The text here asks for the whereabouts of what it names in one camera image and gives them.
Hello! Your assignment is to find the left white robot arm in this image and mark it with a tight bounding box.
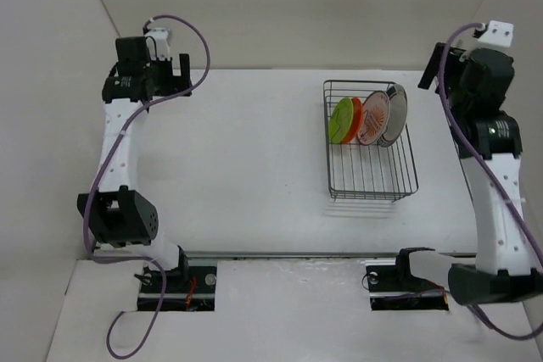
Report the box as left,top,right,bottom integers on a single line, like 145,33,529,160
77,28,192,292

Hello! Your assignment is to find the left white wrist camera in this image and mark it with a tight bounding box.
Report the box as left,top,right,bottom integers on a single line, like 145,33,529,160
143,27,172,61

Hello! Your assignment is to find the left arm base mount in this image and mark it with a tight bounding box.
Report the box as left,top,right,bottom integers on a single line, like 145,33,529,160
134,253,217,312

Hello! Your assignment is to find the black wire dish rack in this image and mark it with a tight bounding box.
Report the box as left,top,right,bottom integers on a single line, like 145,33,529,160
323,80,419,202

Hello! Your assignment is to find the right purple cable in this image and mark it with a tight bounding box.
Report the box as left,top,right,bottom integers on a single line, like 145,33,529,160
436,22,543,341

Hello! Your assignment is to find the white plate orange sunburst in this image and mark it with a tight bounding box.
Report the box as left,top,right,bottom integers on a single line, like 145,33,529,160
356,91,390,146

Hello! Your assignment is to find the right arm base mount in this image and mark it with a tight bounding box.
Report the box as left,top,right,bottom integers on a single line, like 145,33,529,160
361,248,449,312

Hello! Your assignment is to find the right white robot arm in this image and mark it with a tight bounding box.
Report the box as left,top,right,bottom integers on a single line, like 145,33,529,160
392,43,542,306

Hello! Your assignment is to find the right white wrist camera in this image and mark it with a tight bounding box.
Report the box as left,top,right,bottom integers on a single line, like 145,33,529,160
473,20,514,48

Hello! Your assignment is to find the white plate teal rim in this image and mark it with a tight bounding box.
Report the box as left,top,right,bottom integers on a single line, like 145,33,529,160
378,84,408,148

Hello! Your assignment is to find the lime green plate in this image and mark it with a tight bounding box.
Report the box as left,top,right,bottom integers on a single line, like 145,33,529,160
328,97,355,144

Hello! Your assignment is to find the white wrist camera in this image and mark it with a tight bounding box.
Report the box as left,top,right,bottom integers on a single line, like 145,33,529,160
473,20,514,48
143,27,172,61

